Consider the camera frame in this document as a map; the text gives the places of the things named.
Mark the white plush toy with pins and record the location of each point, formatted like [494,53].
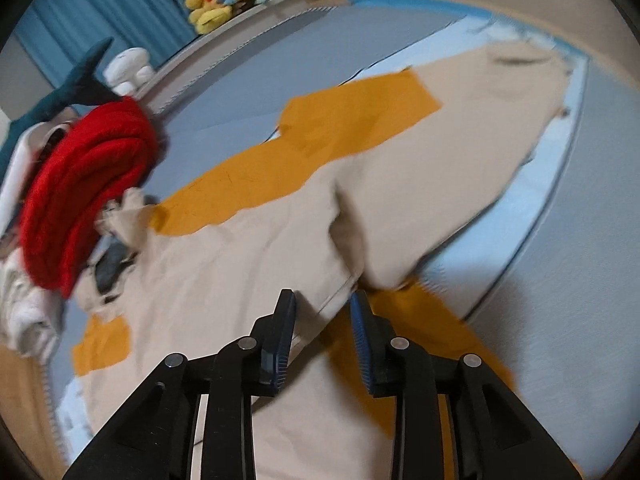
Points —
[127,67]

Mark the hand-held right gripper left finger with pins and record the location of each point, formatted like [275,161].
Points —
[280,340]

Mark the beige and orange garment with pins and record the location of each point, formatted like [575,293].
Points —
[225,285]

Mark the wooden headboard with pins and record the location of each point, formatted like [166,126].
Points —
[20,400]

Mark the grey bed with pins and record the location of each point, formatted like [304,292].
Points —
[225,85]

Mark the teal shark plush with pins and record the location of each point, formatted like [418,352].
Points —
[80,85]

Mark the white folded blanket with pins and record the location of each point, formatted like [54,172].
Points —
[30,320]

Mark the cream folded clothes stack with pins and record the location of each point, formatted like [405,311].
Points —
[25,160]

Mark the yellow plush toys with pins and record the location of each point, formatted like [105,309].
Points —
[220,0]

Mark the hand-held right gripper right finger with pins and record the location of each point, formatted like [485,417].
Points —
[361,340]

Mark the red folded blanket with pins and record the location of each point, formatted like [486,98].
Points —
[85,175]

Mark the blue curtain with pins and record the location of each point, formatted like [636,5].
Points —
[100,5]

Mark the light blue printed sheet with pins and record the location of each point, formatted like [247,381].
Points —
[545,160]

